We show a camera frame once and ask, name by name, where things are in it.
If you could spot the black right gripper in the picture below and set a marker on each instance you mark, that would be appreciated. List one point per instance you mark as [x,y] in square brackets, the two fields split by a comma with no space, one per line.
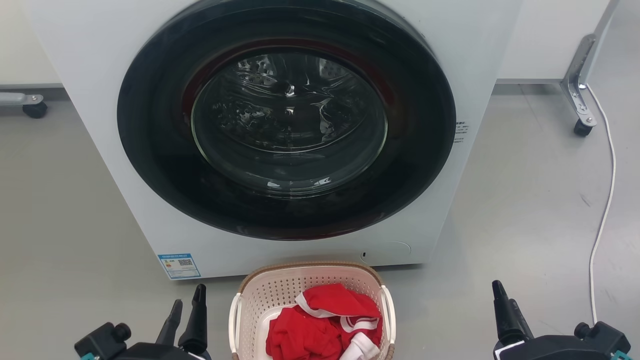
[565,349]

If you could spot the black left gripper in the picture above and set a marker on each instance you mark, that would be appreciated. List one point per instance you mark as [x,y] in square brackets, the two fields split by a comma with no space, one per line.
[145,351]

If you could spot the cream perforated laundry basket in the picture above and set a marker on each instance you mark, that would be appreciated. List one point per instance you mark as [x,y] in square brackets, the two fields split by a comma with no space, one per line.
[270,295]

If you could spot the blue energy label sticker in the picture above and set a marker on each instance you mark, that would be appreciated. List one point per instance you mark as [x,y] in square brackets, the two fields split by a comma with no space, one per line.
[179,266]

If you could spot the red garment with white trim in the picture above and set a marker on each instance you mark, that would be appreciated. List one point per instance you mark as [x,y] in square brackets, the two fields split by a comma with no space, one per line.
[300,335]

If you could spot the white drain filter cover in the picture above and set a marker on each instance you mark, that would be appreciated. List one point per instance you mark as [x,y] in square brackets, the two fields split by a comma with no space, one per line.
[390,252]

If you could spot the black round washer door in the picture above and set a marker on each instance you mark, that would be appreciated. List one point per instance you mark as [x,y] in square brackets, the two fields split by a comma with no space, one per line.
[150,150]

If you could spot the grey metal leg with caster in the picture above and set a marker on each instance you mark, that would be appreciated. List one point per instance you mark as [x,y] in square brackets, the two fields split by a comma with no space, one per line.
[20,98]
[575,85]

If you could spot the white front-load washing machine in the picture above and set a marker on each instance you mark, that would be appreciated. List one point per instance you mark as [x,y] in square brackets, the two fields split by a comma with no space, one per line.
[95,75]

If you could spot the white partition panel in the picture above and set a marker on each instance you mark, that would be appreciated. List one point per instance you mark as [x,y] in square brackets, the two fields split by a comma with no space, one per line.
[20,45]
[545,40]

